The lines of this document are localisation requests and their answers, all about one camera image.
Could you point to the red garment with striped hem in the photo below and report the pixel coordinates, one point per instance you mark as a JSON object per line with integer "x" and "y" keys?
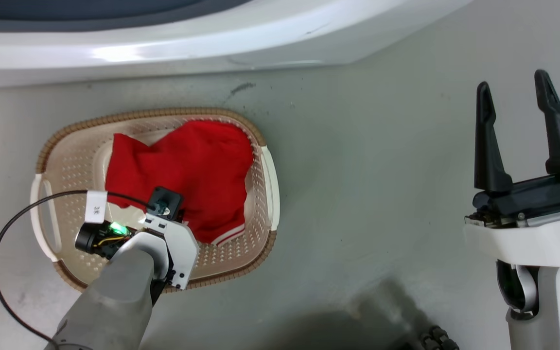
{"x": 192, "y": 170}

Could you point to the grey rubber door gasket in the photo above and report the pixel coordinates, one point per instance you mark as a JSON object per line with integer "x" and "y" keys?
{"x": 90, "y": 14}

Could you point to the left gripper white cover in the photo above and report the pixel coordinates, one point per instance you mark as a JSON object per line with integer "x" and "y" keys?
{"x": 183, "y": 253}

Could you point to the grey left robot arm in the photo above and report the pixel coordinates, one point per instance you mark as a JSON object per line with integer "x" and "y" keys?
{"x": 114, "y": 301}

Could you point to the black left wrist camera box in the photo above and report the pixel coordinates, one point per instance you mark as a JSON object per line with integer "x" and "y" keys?
{"x": 166, "y": 200}

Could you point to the cream perforated laundry basket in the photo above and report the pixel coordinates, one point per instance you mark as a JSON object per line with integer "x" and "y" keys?
{"x": 71, "y": 165}

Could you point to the white front-loading washing machine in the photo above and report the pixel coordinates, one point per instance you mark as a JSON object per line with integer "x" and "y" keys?
{"x": 212, "y": 53}

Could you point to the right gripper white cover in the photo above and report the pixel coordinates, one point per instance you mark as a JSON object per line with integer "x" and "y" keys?
{"x": 533, "y": 240}

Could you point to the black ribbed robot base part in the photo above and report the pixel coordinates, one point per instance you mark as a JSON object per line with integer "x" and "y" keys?
{"x": 438, "y": 339}

